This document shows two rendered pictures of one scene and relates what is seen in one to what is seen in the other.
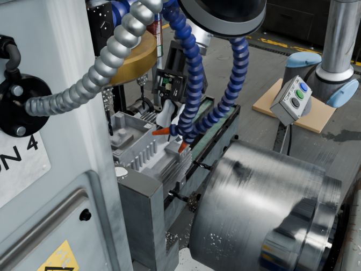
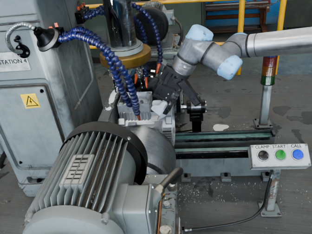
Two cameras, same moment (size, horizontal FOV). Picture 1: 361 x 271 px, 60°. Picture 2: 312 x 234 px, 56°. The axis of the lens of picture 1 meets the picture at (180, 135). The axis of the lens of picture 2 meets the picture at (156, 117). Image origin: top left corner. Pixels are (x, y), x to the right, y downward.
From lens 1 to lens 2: 86 cm
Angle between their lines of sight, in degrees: 55
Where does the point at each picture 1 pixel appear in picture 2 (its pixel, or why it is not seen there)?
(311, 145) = not seen: outside the picture
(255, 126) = (303, 183)
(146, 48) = (125, 58)
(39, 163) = (27, 66)
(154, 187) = (103, 119)
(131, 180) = (104, 113)
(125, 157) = (122, 107)
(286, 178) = not seen: hidden behind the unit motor
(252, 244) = not seen: hidden behind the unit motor
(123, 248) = (65, 121)
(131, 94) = (258, 108)
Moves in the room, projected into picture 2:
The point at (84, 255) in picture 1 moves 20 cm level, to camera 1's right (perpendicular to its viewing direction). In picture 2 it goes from (42, 105) to (51, 135)
